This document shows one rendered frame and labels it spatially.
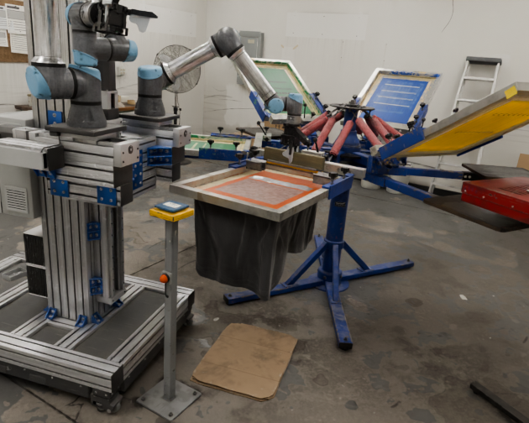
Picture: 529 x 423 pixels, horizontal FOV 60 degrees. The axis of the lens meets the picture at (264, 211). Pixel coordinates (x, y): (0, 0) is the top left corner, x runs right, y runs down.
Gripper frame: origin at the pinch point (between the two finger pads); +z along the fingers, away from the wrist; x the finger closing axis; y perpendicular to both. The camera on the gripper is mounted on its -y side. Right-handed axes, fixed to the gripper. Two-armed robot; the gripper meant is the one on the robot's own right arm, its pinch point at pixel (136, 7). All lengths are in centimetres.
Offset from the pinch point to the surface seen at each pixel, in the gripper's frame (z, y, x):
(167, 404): -21, 162, -50
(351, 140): -39, 32, -195
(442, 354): 53, 143, -191
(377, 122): -23, 18, -195
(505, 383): 88, 143, -192
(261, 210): 4, 61, -64
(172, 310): -22, 114, -47
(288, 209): 11, 59, -73
